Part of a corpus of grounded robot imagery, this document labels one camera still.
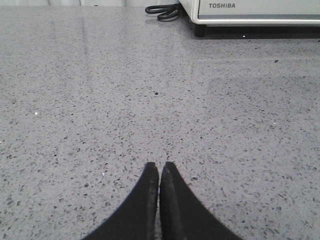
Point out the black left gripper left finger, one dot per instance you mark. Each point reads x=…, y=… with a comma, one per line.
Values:
x=135, y=218

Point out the white Toshiba toaster oven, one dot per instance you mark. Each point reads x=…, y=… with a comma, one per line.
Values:
x=251, y=13

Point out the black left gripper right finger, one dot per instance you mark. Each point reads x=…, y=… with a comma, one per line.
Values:
x=182, y=215

